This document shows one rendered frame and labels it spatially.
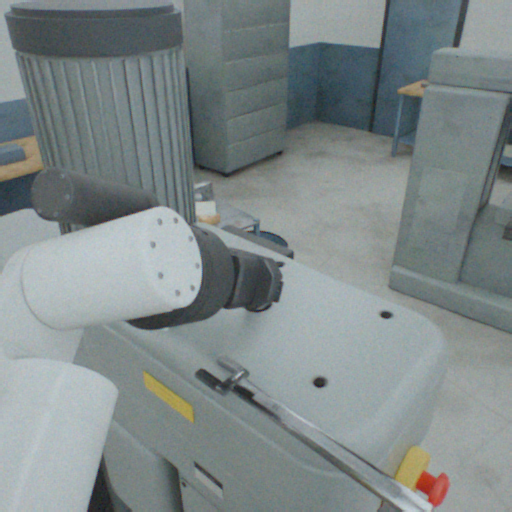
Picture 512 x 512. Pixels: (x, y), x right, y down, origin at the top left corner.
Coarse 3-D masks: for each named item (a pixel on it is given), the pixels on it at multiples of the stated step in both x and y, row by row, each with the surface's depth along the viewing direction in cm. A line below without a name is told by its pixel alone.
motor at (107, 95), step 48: (48, 0) 60; (96, 0) 60; (144, 0) 62; (48, 48) 50; (96, 48) 50; (144, 48) 52; (48, 96) 54; (96, 96) 53; (144, 96) 55; (48, 144) 58; (96, 144) 56; (144, 144) 58; (192, 192) 69
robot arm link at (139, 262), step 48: (48, 192) 30; (96, 192) 31; (144, 192) 37; (48, 240) 32; (96, 240) 29; (144, 240) 27; (192, 240) 32; (48, 288) 30; (96, 288) 29; (144, 288) 28; (192, 288) 31
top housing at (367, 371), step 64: (256, 320) 57; (320, 320) 57; (384, 320) 57; (128, 384) 64; (192, 384) 52; (256, 384) 48; (320, 384) 48; (384, 384) 48; (256, 448) 49; (384, 448) 44
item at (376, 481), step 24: (216, 384) 47; (240, 384) 47; (264, 408) 45; (288, 408) 45; (288, 432) 43; (312, 432) 43; (336, 456) 41; (360, 456) 41; (360, 480) 39; (384, 480) 39; (408, 504) 37
